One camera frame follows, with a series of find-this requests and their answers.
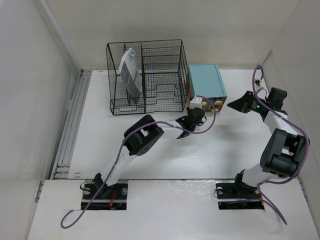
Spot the grey packaged notebook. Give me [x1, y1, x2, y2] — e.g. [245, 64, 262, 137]
[118, 47, 143, 105]

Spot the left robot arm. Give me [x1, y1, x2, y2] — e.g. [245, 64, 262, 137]
[93, 107, 207, 199]

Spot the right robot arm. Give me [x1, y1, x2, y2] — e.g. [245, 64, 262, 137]
[227, 87, 307, 197]

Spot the teal drawer box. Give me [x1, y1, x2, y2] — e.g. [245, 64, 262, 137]
[188, 63, 228, 99]

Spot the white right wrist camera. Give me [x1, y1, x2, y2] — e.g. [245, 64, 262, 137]
[254, 78, 265, 93]

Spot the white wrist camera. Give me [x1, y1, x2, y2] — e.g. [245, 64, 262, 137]
[189, 96, 203, 109]
[254, 78, 265, 93]

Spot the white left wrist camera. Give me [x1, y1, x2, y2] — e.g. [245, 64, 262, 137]
[189, 96, 203, 109]

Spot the black wire mesh organizer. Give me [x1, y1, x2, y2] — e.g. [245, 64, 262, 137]
[106, 39, 190, 116]

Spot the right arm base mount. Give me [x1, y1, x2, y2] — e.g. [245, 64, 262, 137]
[214, 180, 265, 210]

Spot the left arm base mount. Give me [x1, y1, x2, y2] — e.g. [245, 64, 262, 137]
[79, 180, 129, 211]

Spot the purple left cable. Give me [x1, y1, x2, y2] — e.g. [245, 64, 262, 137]
[59, 94, 217, 230]

